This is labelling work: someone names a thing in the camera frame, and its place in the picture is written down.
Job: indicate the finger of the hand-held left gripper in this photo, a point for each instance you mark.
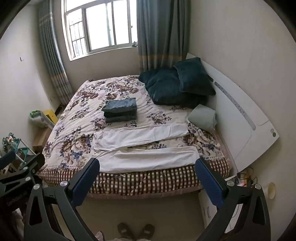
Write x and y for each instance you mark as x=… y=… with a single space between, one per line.
x=7 y=158
x=32 y=163

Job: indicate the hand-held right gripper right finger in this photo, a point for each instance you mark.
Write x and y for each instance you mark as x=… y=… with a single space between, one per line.
x=208 y=179

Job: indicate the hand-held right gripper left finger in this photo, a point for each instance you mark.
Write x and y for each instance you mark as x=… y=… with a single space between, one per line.
x=86 y=179

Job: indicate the white pants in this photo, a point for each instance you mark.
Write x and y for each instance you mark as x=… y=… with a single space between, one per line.
x=138 y=139

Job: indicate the white shelf rack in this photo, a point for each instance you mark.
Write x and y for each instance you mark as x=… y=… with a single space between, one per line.
x=16 y=148

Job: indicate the white plastic bag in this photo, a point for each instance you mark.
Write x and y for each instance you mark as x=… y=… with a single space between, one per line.
x=38 y=118

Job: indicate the yellow box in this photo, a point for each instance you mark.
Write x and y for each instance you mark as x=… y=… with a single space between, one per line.
x=51 y=117

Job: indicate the bed base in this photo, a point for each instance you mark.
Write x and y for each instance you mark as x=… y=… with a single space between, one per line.
x=143 y=193

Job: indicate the floral blanket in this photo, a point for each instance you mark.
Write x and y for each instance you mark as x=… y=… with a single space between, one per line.
x=76 y=120

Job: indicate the folded pale green cloth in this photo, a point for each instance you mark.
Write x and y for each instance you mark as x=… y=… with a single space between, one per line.
x=203 y=117

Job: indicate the brown slipper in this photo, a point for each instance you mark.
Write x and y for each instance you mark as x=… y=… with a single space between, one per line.
x=124 y=230
x=147 y=231

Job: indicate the round cream cup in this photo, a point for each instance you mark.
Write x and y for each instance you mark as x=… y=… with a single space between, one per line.
x=272 y=190

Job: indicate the folded blue jeans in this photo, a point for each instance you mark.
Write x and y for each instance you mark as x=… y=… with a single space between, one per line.
x=120 y=114
x=120 y=104
x=120 y=119

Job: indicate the white headboard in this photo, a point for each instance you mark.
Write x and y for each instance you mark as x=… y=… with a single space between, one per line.
x=245 y=120

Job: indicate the dark teal pillow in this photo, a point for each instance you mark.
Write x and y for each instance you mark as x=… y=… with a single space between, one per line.
x=166 y=90
x=146 y=77
x=194 y=76

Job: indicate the blue-grey curtain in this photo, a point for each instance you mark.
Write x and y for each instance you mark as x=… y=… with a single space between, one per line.
x=54 y=60
x=159 y=34

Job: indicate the window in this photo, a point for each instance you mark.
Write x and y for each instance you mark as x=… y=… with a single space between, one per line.
x=99 y=25

